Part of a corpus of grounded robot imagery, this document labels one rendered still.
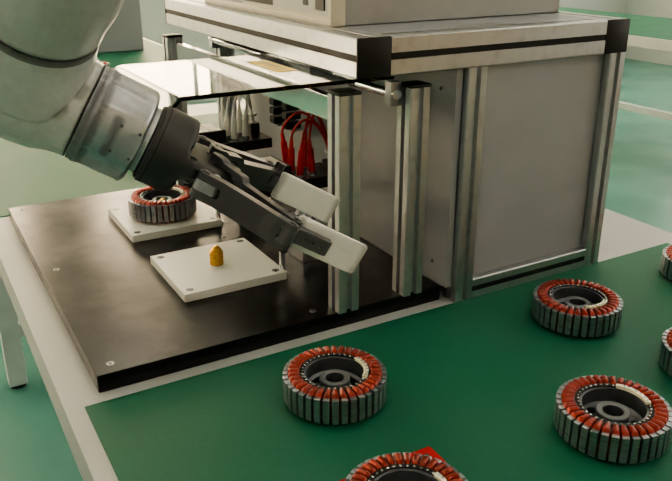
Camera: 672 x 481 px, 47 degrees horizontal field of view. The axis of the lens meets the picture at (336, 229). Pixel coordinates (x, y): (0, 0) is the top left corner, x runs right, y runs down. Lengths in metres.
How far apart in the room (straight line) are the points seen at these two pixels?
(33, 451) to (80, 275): 1.06
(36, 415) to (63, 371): 1.34
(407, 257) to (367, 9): 0.32
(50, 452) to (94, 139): 1.53
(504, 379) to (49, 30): 0.60
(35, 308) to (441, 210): 0.57
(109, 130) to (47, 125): 0.05
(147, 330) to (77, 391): 0.12
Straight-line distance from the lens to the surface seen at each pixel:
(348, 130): 0.92
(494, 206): 1.08
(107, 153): 0.69
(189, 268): 1.10
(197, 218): 1.30
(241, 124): 1.35
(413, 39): 0.92
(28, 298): 1.16
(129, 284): 1.10
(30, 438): 2.21
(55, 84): 0.66
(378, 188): 1.16
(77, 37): 0.62
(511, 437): 0.82
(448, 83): 0.99
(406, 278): 1.02
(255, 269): 1.09
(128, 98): 0.69
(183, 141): 0.69
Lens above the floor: 1.22
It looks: 21 degrees down
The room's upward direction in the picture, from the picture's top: straight up
